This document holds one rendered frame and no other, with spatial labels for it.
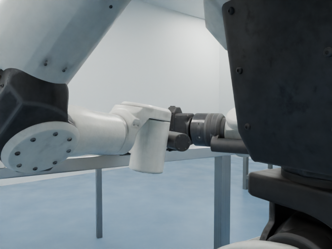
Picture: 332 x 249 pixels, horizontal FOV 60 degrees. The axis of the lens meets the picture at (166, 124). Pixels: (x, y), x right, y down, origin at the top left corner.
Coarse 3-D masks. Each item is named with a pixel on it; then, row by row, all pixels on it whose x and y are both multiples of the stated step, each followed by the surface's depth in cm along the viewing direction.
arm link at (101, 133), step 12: (72, 108) 38; (84, 108) 40; (72, 120) 31; (84, 120) 38; (96, 120) 40; (108, 120) 42; (120, 120) 44; (84, 132) 38; (96, 132) 39; (108, 132) 41; (120, 132) 43; (84, 144) 38; (96, 144) 40; (108, 144) 42; (120, 144) 44; (72, 156) 39; (48, 168) 34
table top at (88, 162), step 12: (192, 144) 95; (84, 156) 70; (96, 156) 72; (108, 156) 73; (120, 156) 75; (168, 156) 82; (180, 156) 84; (192, 156) 86; (204, 156) 88; (216, 156) 91; (60, 168) 67; (72, 168) 69; (84, 168) 70; (96, 168) 72
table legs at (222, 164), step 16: (224, 160) 95; (96, 176) 220; (224, 176) 96; (96, 192) 221; (224, 192) 96; (96, 208) 222; (224, 208) 96; (96, 224) 223; (224, 224) 96; (224, 240) 97
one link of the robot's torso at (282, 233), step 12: (300, 216) 35; (312, 216) 35; (288, 228) 34; (300, 228) 33; (312, 228) 32; (324, 228) 32; (276, 240) 33; (288, 240) 31; (300, 240) 30; (312, 240) 30; (324, 240) 30
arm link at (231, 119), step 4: (228, 112) 69; (232, 112) 69; (228, 116) 68; (232, 116) 68; (228, 120) 68; (232, 120) 67; (236, 120) 66; (228, 124) 68; (232, 124) 67; (236, 124) 66; (232, 128) 68; (236, 128) 67
